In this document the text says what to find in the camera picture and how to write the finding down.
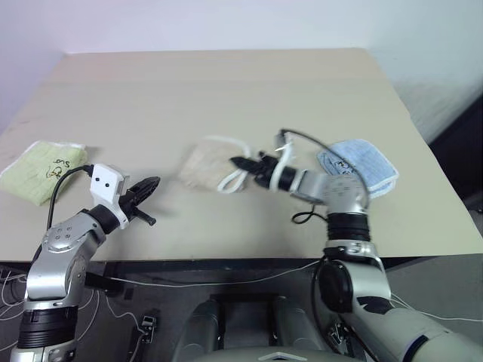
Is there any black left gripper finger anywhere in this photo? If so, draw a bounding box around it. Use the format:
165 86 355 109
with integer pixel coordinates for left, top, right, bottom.
129 186 158 207
131 175 162 194

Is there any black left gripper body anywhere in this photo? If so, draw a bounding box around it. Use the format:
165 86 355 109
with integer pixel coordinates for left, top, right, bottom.
118 189 157 227

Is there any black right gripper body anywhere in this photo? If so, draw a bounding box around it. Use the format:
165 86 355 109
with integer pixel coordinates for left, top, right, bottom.
252 150 279 190

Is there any beige cloth with white trim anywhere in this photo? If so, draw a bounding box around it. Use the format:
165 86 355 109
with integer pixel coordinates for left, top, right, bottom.
176 135 258 195

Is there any blue cloth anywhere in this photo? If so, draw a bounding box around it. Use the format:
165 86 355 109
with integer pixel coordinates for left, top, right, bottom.
315 138 401 201

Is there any light green cloth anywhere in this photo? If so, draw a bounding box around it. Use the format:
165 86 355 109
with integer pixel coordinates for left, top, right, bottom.
0 140 90 207

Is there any small black floor clamp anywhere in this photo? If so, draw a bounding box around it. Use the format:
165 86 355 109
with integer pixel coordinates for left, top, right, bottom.
327 323 352 348
138 308 159 343

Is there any dark grey rounded robot leg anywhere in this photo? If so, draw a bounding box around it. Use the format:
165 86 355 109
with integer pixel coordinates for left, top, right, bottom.
270 295 330 354
180 299 223 356

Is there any black plate between legs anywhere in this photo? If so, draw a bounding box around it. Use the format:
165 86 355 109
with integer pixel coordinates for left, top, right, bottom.
210 293 281 348

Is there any grey robot torso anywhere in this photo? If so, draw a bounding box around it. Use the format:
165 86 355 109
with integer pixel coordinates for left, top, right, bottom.
171 338 341 362

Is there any dark partition panel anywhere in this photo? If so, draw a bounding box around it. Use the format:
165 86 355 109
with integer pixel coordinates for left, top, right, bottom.
427 91 483 213

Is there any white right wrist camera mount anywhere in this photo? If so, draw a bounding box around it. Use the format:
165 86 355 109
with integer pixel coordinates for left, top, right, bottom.
269 129 297 192

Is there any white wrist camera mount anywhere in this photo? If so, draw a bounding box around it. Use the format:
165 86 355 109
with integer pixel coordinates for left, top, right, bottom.
90 162 132 230
269 129 297 192

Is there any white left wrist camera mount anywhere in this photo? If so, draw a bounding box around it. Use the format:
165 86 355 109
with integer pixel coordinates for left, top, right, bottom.
90 162 132 230

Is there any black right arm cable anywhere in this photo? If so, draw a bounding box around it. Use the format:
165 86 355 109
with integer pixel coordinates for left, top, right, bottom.
280 127 374 224

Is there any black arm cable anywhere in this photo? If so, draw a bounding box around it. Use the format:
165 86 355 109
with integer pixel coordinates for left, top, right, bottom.
280 127 374 224
46 164 95 232

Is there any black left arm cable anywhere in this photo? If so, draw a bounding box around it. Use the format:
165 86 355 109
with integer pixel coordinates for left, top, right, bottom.
46 164 95 232

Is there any black table frame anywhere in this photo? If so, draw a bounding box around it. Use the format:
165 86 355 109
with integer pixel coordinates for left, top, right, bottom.
84 259 326 299

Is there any long thin white wire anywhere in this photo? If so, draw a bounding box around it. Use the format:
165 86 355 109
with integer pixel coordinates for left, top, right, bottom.
108 259 326 288

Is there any looped thin white wire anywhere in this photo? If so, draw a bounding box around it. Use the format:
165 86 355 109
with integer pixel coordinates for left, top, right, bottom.
76 287 143 333

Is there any thin white floor wire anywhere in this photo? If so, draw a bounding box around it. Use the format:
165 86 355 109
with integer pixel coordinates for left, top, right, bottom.
389 293 483 322

